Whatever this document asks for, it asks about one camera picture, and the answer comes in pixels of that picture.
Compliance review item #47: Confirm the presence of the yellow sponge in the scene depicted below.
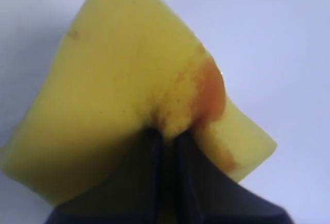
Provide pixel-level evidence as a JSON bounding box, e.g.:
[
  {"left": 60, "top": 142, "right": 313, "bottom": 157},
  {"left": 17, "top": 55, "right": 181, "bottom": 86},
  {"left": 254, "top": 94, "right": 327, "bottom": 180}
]
[{"left": 1, "top": 0, "right": 276, "bottom": 205}]

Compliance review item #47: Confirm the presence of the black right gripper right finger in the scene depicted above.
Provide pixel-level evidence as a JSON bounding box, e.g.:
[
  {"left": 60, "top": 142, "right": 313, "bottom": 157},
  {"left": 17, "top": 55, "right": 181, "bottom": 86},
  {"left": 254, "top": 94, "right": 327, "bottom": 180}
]
[{"left": 175, "top": 131, "right": 293, "bottom": 224}]

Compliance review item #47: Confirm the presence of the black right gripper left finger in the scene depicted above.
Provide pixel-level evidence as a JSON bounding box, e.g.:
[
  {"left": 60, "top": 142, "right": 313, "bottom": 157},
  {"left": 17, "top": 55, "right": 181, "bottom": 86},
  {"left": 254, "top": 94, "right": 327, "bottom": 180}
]
[{"left": 46, "top": 129, "right": 162, "bottom": 223}]

